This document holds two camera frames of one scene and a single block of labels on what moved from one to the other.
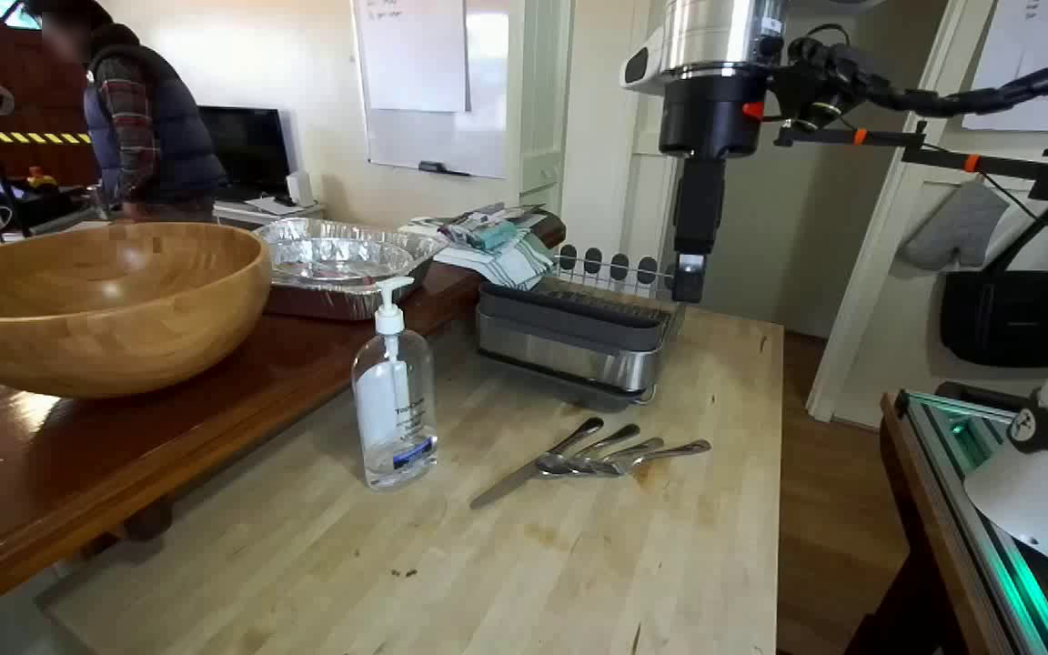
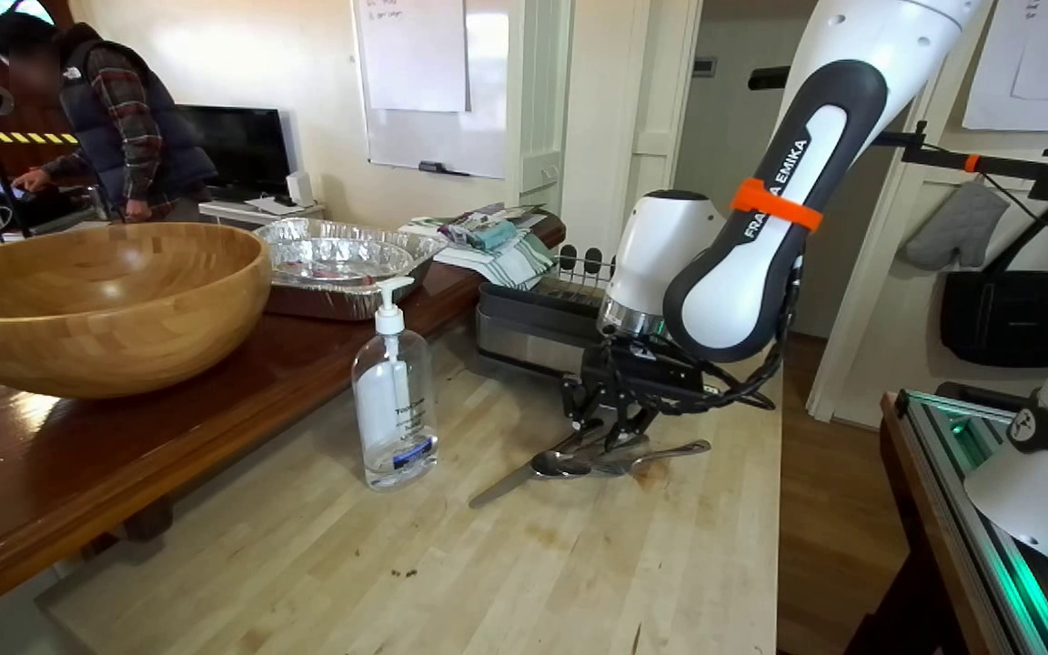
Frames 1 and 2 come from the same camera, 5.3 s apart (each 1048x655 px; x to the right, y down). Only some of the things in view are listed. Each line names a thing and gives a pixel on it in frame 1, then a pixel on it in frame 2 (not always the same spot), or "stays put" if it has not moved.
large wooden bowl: x=102 y=310 stays put
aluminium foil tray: x=325 y=249 stays put
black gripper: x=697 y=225 -> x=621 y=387
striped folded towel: x=503 y=252 stays put
